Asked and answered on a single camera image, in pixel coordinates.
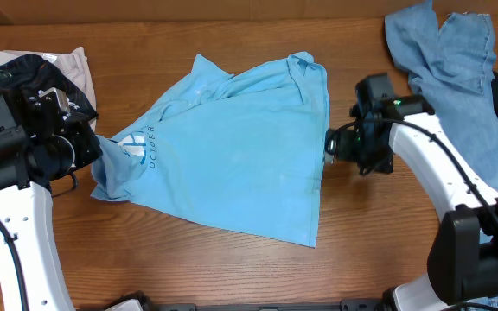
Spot light blue t-shirt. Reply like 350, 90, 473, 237
92, 52, 330, 247

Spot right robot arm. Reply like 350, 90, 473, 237
325, 73, 498, 311

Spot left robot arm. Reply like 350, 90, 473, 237
0, 88, 101, 310

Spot beige folded garment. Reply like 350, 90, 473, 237
0, 46, 98, 143

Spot black printed t-shirt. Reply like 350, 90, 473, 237
0, 54, 99, 130

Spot blue denim jeans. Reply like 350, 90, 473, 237
383, 0, 498, 311

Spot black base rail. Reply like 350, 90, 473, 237
101, 291, 388, 311

